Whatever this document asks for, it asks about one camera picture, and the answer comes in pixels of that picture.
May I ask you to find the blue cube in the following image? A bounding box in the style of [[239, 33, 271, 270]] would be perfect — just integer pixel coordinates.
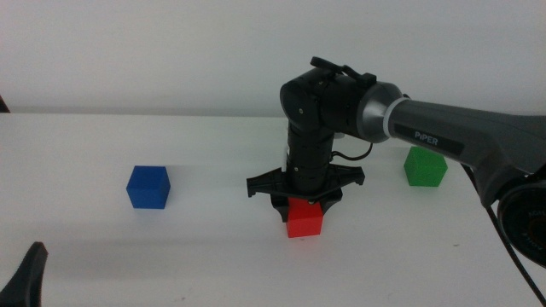
[[125, 165, 171, 210]]

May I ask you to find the red cube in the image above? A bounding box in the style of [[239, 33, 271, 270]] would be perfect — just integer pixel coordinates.
[[285, 197, 324, 239]]

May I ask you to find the green cube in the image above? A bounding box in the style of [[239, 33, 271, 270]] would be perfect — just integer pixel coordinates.
[[403, 146, 449, 188]]

